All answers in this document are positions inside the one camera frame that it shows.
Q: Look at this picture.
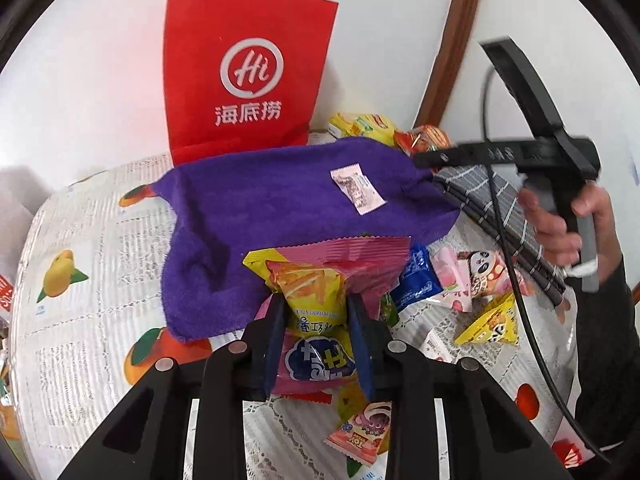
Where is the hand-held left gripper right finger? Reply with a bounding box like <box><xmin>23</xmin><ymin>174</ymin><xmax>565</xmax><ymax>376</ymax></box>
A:
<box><xmin>347</xmin><ymin>292</ymin><xmax>573</xmax><ymax>480</ymax></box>

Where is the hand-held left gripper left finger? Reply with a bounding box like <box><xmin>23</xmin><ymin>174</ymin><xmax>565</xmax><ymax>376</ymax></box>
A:
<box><xmin>57</xmin><ymin>292</ymin><xmax>291</xmax><ymax>480</ymax></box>

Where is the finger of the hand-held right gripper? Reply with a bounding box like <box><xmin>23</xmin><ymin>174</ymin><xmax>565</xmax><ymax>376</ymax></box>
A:
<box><xmin>412</xmin><ymin>141</ymin><xmax>503</xmax><ymax>170</ymax></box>

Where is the pink cartoon snack packet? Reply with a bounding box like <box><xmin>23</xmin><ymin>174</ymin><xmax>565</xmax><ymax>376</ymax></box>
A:
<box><xmin>325</xmin><ymin>400</ymin><xmax>393</xmax><ymax>463</ymax></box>

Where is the pink yellow snack bag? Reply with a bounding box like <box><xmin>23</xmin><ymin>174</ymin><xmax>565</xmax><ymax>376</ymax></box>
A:
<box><xmin>243</xmin><ymin>235</ymin><xmax>413</xmax><ymax>403</ymax></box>

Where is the person's right forearm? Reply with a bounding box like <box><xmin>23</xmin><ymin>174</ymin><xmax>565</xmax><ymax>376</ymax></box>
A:
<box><xmin>572</xmin><ymin>255</ymin><xmax>640</xmax><ymax>456</ymax></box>

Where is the person's right hand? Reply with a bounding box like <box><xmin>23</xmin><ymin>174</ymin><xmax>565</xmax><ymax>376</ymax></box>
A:
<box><xmin>518</xmin><ymin>185</ymin><xmax>622</xmax><ymax>281</ymax></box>

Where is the orange chip bag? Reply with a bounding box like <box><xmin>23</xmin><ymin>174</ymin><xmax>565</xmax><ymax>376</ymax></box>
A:
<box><xmin>412</xmin><ymin>124</ymin><xmax>453</xmax><ymax>152</ymax></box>

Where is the grey checked cushion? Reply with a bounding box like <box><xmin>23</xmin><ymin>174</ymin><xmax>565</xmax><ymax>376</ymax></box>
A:
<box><xmin>432</xmin><ymin>165</ymin><xmax>571</xmax><ymax>306</ymax></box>

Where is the yellow green snack packet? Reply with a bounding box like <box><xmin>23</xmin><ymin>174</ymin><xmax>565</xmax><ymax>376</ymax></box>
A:
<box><xmin>335</xmin><ymin>382</ymin><xmax>373</xmax><ymax>480</ymax></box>

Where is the red nut packet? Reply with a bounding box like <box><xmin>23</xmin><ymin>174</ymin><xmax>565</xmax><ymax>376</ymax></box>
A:
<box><xmin>394</xmin><ymin>130</ymin><xmax>426</xmax><ymax>157</ymax></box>

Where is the white red snack packet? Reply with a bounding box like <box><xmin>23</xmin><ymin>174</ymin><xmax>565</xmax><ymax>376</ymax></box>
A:
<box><xmin>420</xmin><ymin>330</ymin><xmax>458</xmax><ymax>363</ymax></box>

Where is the blue snack packet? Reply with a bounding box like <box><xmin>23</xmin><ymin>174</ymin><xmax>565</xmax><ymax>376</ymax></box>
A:
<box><xmin>390</xmin><ymin>242</ymin><xmax>443</xmax><ymax>311</ymax></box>

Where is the yellow chip bag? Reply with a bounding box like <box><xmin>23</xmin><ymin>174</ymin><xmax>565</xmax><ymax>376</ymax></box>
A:
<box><xmin>328</xmin><ymin>112</ymin><xmax>401</xmax><ymax>148</ymax></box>

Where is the white sachet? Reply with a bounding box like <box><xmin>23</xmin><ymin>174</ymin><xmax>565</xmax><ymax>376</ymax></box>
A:
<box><xmin>330</xmin><ymin>163</ymin><xmax>387</xmax><ymax>216</ymax></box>

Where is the pink peach packet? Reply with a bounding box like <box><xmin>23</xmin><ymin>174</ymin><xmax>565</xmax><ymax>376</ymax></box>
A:
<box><xmin>432</xmin><ymin>246</ymin><xmax>473</xmax><ymax>313</ymax></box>

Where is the panda print packet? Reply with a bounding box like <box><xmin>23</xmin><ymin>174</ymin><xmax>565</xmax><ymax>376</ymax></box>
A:
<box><xmin>457</xmin><ymin>250</ymin><xmax>535</xmax><ymax>301</ymax></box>

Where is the yellow triangular snack packet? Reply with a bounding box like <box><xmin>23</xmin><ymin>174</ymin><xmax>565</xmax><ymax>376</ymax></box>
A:
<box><xmin>454</xmin><ymin>292</ymin><xmax>521</xmax><ymax>346</ymax></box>

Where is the purple towel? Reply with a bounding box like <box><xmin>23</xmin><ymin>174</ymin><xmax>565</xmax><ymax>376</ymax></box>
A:
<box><xmin>150</xmin><ymin>138</ymin><xmax>461</xmax><ymax>343</ymax></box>

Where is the red paper bag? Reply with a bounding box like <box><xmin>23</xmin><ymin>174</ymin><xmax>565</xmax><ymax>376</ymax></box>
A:
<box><xmin>165</xmin><ymin>0</ymin><xmax>339</xmax><ymax>166</ymax></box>

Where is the black cable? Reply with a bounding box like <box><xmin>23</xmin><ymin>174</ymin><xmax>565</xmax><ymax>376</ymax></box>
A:
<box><xmin>481</xmin><ymin>67</ymin><xmax>613</xmax><ymax>466</ymax></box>

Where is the wooden door frame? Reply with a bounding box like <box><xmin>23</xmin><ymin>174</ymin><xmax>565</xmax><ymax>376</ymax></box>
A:
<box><xmin>412</xmin><ymin>0</ymin><xmax>483</xmax><ymax>133</ymax></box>

